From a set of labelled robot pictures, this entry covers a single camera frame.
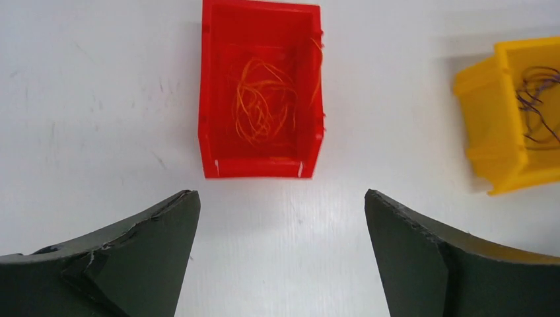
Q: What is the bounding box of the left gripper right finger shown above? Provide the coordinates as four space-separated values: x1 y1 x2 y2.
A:
365 190 559 316

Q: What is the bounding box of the dark brown wire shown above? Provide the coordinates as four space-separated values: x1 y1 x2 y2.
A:
515 65 560 152

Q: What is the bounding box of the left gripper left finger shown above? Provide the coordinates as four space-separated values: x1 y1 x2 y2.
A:
1 190 201 316

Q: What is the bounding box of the orange plastic bin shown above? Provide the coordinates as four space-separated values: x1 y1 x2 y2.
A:
453 36 559 195

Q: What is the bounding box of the orange wire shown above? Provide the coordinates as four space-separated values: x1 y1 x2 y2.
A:
229 37 326 147

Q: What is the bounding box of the red plastic bin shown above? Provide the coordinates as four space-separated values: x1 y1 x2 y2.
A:
198 1 324 179

